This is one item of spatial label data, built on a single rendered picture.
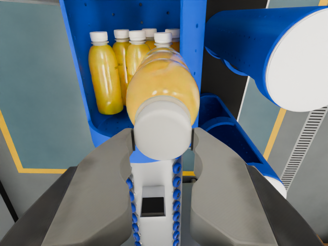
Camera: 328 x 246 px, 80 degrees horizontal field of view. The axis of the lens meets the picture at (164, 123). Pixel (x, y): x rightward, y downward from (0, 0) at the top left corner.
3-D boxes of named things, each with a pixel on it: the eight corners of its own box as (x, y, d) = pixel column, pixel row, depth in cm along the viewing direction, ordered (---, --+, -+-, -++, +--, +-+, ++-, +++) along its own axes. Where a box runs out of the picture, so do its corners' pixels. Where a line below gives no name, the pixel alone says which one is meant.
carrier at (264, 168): (230, 105, 156) (203, 85, 147) (300, 193, 79) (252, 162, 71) (206, 130, 167) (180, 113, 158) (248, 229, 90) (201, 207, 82)
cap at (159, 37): (169, 39, 46) (169, 30, 45) (174, 41, 42) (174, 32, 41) (153, 40, 45) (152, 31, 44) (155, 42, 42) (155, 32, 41)
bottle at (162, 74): (131, 61, 30) (92, 109, 13) (172, 36, 28) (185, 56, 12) (154, 99, 33) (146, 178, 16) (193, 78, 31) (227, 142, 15)
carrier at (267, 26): (199, 16, 125) (204, 61, 139) (264, 20, 49) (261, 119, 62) (244, 5, 123) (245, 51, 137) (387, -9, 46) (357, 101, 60)
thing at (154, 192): (142, 190, 90) (140, 221, 76) (142, 183, 88) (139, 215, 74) (164, 189, 90) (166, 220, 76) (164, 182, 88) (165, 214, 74)
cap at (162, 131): (125, 116, 14) (119, 128, 12) (174, 90, 13) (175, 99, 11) (153, 155, 15) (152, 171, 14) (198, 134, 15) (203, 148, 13)
